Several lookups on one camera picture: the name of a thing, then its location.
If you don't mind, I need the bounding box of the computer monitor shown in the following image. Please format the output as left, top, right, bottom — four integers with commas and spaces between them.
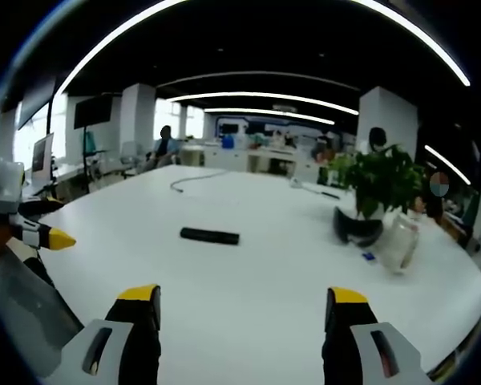
30, 132, 55, 180

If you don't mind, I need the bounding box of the grey cable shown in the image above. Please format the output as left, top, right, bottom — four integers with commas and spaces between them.
169, 169, 229, 194

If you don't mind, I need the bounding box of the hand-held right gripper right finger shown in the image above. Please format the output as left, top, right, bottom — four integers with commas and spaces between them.
322, 286, 434, 385

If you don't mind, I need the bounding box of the black remote control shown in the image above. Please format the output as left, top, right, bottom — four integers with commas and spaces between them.
179, 226, 241, 246

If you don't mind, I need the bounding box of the green potted plant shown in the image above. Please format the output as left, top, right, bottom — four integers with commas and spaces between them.
327, 144, 429, 221

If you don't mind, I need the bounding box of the clear plastic jar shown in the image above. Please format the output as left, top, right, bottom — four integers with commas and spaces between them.
378, 213, 421, 275

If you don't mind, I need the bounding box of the white office chair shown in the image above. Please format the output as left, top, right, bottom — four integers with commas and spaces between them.
118, 140, 143, 178

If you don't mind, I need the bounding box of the black wall screen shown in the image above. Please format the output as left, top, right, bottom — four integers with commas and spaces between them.
72, 95, 113, 130

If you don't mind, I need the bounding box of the black headset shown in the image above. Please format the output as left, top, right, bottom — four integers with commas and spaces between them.
332, 205, 384, 247

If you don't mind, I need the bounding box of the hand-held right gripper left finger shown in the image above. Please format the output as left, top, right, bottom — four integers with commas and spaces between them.
42, 284, 162, 385

